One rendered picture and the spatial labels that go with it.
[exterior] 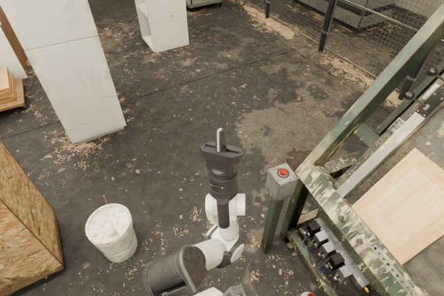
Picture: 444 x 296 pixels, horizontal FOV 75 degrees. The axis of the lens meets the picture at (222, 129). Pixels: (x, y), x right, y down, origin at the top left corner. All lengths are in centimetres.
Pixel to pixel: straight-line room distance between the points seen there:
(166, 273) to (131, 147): 232
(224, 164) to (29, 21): 214
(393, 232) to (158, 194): 184
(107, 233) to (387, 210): 164
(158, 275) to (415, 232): 109
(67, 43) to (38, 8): 30
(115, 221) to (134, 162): 90
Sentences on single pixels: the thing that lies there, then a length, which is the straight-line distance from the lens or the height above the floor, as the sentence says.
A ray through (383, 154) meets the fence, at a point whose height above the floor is 115.
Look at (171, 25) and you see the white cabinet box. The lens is 458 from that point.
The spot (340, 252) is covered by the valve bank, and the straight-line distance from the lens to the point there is 166.
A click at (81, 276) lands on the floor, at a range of 251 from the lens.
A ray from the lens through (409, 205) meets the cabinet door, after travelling 154.
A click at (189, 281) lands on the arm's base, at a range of 86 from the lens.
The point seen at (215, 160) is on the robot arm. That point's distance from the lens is 79.
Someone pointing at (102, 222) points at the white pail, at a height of 35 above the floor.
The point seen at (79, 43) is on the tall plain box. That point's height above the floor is 106.
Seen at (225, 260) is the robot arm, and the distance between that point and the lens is 109.
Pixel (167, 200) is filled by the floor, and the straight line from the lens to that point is 262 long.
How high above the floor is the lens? 217
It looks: 43 degrees down
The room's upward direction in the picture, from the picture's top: straight up
